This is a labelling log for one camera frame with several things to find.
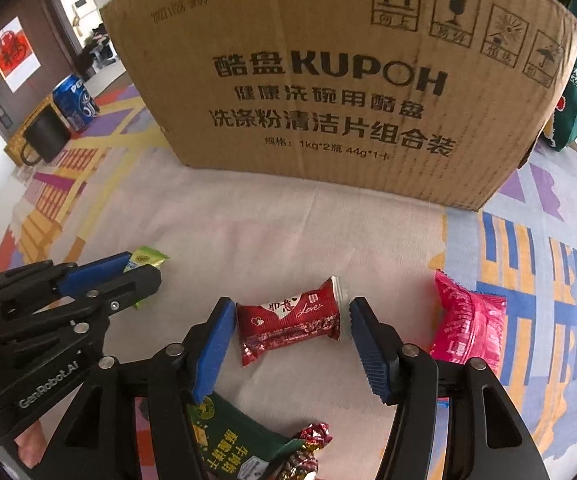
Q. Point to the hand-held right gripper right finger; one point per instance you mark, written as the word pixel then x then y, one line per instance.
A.
pixel 368 350

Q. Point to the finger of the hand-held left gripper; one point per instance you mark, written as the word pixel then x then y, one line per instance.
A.
pixel 93 272
pixel 128 285

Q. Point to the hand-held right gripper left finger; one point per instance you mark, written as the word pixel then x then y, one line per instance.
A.
pixel 213 350

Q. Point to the small light green candy packet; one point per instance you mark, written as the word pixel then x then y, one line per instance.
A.
pixel 146 259

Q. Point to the red heart print snack packet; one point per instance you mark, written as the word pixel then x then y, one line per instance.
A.
pixel 288 325

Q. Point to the brown cardboard box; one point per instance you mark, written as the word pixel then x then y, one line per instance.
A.
pixel 318 35

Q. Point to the person's left hand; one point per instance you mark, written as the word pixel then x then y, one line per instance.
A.
pixel 31 447

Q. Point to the dark green snack packet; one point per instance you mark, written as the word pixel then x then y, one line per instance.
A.
pixel 238 440

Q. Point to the red foil candy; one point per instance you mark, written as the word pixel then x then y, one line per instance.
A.
pixel 313 436

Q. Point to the pink snack packet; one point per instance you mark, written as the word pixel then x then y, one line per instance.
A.
pixel 468 320

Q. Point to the black mug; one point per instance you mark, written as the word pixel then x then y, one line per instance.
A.
pixel 48 135

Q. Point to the yellow woven box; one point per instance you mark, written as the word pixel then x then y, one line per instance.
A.
pixel 12 146

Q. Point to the blue soda can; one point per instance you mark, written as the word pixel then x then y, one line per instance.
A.
pixel 74 102

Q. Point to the brown entrance door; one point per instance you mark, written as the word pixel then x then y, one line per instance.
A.
pixel 51 67

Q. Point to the black bag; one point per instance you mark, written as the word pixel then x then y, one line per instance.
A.
pixel 96 45

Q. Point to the red and white door poster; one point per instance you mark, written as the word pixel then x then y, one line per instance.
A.
pixel 13 55

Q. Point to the green snowflake tote bag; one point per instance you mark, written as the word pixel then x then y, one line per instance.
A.
pixel 573 110

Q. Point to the white wall intercom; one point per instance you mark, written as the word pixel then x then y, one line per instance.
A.
pixel 80 4

